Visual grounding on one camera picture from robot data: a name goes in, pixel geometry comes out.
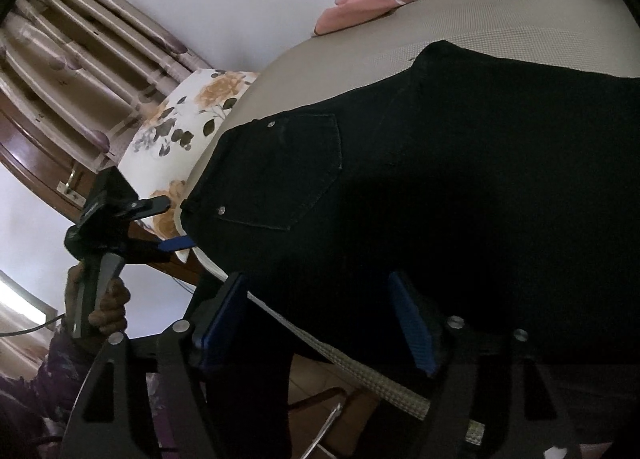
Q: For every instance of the metal latch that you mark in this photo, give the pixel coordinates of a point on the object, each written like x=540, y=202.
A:
x=70, y=191

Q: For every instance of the black pants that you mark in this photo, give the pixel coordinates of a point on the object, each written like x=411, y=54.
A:
x=450, y=164

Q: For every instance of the beige striped curtain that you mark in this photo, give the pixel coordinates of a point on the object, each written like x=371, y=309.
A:
x=75, y=64

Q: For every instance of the person's left forearm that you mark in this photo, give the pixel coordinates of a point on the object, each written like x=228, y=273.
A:
x=50, y=379

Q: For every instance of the brown wooden headboard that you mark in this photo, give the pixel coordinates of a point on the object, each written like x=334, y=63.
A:
x=30, y=154

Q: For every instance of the person's left hand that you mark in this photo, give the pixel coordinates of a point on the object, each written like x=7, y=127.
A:
x=112, y=311

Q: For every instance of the floral pillow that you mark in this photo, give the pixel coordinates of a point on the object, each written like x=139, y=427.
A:
x=170, y=139

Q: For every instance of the metal stool frame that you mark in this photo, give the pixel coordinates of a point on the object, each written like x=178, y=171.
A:
x=330, y=419

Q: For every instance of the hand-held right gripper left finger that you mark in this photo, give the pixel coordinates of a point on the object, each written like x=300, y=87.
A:
x=220, y=329

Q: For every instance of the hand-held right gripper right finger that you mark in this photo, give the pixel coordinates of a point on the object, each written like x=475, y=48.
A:
x=412, y=334

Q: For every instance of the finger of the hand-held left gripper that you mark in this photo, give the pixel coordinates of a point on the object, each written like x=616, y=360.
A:
x=175, y=244
x=152, y=207

